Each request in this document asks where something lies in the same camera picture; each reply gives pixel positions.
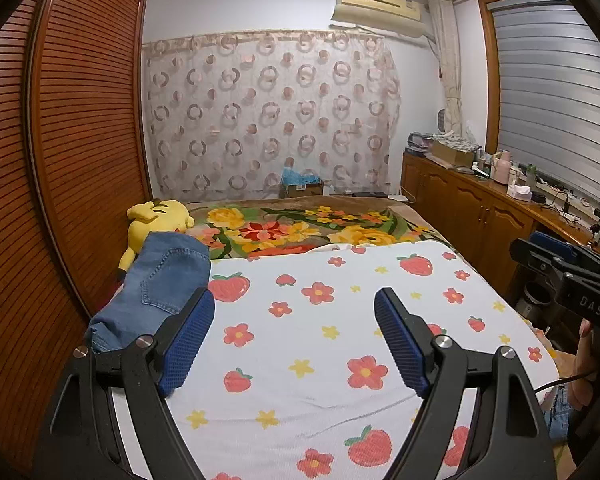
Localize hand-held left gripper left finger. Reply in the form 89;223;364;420
47;287;217;480

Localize wooden window frame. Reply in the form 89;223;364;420
477;0;566;153

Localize dark waste bin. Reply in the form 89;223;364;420
522;280;558;318

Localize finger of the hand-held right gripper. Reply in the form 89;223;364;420
529;232;582;262
509;236;600;284

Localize blue denim pants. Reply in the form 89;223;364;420
87;232;212;353

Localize wall air conditioner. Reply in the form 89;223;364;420
329;0;426;38

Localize crumpled blue denim garment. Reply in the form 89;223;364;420
542;385;573;443

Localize white strawberry print blanket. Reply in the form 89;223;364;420
107;240;561;480

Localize cream tied window curtain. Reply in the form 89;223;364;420
426;0;476;138

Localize long wooden cabinet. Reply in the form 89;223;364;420
400;152;600;281

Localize white power strip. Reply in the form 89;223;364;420
537;180;581;197

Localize black cable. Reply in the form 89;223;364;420
532;370;586;393

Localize grey window blind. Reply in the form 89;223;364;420
490;0;600;216

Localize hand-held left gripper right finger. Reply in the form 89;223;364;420
373;287;557;480

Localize yellow plush toy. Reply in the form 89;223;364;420
117;199;196;273

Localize pink kettle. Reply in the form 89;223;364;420
492;150;513;184

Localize person's right hand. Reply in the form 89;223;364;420
571;319;600;407

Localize sheer circle pattern curtain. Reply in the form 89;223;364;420
142;30;403;201

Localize open cardboard box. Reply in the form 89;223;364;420
431;140;477;168

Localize wooden louvered wardrobe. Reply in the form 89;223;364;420
0;0;153;480

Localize small cardboard box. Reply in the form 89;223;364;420
280;182;325;199

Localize floral blanket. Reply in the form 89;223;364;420
182;195;456;263

